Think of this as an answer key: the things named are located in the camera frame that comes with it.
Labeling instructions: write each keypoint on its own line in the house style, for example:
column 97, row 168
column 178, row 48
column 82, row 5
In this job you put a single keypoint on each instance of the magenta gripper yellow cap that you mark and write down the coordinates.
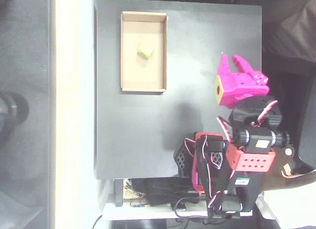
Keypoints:
column 240, row 84

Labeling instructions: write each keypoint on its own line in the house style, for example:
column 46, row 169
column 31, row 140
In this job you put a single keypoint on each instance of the green cube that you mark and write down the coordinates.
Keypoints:
column 146, row 50

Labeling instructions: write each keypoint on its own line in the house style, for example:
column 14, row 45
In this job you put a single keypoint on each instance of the open cardboard box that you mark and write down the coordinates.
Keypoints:
column 143, row 76

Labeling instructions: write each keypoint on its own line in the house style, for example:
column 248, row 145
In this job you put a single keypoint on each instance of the black chair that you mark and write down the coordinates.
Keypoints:
column 307, row 130

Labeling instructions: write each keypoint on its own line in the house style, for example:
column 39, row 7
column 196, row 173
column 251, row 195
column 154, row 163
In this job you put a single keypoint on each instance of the brown felt bag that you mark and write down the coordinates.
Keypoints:
column 281, row 174

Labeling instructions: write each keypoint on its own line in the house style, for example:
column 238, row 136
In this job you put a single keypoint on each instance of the black power supply pouch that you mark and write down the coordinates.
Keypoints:
column 168, row 189

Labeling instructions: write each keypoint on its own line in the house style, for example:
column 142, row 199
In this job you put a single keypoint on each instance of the small black connector box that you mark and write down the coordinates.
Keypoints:
column 181, row 206

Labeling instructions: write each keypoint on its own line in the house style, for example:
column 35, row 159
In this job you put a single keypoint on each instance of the black table clamp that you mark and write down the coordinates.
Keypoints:
column 118, row 193

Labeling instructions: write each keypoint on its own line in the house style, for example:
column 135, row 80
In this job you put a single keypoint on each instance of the white shelf board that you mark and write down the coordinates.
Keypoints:
column 138, row 211

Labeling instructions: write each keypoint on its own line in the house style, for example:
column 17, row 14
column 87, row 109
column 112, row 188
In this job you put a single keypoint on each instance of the dark round stool leg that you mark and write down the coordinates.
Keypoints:
column 12, row 113

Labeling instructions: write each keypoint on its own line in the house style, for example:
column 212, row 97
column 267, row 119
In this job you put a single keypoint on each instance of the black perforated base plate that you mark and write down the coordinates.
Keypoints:
column 182, row 160

